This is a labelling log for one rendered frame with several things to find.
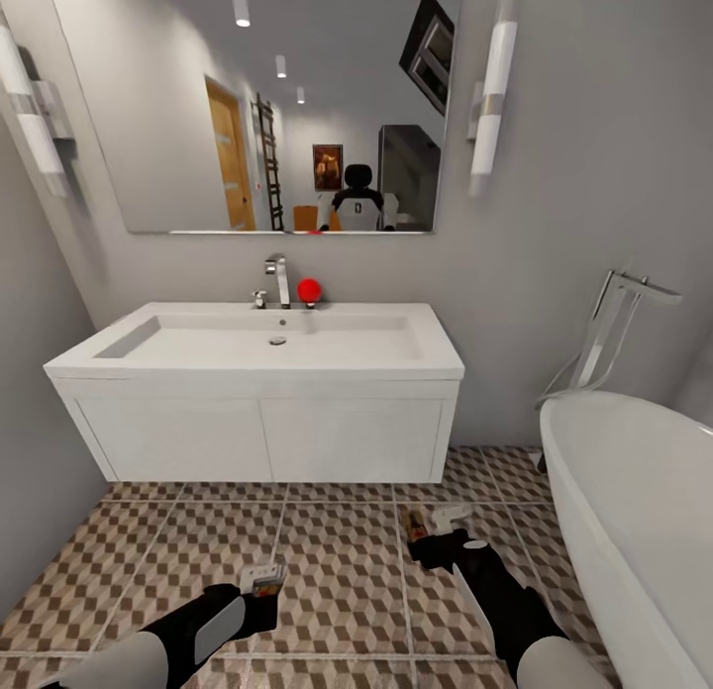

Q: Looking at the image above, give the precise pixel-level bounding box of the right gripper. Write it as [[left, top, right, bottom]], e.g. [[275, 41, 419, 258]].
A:
[[407, 528, 468, 570]]

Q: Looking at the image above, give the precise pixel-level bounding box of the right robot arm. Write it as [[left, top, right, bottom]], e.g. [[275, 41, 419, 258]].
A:
[[407, 504, 615, 689]]

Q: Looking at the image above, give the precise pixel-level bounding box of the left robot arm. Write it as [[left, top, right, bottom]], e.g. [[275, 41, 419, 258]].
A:
[[28, 563, 287, 689]]

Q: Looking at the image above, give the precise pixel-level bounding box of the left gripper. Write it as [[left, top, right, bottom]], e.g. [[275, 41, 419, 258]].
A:
[[239, 595, 278, 640]]

